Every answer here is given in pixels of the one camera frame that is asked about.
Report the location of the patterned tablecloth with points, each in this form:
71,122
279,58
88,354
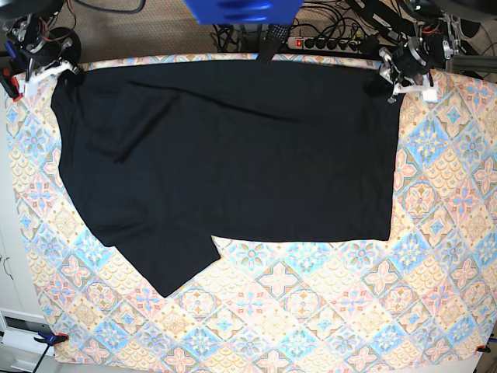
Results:
426,298

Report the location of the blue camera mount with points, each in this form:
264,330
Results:
244,11

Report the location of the white power strip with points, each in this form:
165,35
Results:
322,44

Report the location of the orange right table clamp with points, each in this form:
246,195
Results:
483,349

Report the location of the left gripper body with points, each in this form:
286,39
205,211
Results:
408,70

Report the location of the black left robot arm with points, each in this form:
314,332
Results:
421,37

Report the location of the red black left clamp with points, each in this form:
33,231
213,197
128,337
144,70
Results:
8,80

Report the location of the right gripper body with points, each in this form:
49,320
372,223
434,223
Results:
35,77

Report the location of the black T-shirt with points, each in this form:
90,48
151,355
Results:
160,158

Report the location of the orange black table clamp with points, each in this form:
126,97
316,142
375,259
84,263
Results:
51,339

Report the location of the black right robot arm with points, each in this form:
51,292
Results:
35,47

